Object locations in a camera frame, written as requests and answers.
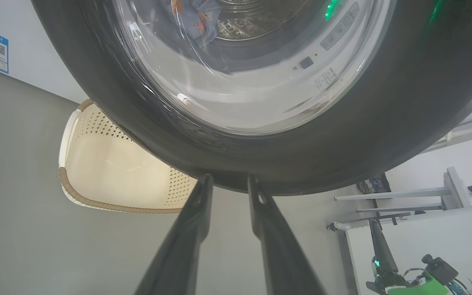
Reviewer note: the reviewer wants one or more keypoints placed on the grey metal frame stand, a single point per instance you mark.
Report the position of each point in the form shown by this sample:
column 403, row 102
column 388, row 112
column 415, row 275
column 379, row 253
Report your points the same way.
column 451, row 188

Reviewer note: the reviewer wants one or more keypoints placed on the black equipment pile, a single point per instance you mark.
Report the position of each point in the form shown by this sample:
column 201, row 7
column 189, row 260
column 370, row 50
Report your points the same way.
column 373, row 185

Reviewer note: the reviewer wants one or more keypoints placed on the dark round washing machine door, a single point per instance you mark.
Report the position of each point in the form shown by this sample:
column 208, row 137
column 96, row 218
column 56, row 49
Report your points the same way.
column 301, row 164

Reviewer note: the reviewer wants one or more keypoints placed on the blue patterned garment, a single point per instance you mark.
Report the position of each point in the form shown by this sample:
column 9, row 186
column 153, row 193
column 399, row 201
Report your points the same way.
column 203, row 16

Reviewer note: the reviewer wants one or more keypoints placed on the cream perforated laundry basket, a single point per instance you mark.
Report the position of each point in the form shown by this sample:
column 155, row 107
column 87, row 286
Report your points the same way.
column 105, row 168

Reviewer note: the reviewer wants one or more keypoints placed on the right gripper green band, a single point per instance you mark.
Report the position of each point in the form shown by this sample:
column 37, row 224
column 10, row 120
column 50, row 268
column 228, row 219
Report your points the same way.
column 395, row 287

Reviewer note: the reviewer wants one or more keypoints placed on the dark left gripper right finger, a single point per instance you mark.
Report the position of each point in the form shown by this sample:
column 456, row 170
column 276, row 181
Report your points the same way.
column 281, row 254

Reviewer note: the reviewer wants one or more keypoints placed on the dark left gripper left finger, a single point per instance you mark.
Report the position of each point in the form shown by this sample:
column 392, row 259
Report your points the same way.
column 182, row 250

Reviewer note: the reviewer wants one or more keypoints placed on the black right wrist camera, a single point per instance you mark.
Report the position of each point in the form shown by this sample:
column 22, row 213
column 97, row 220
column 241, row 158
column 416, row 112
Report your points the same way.
column 441, row 270

